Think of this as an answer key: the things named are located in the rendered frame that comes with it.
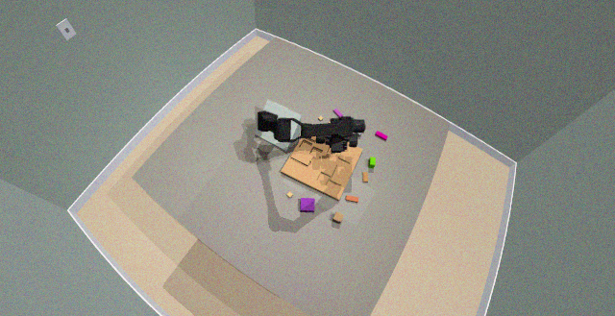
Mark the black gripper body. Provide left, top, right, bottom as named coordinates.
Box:
left=316, top=134, right=357, bottom=148

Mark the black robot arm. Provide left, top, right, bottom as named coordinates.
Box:
left=258, top=110, right=366, bottom=153

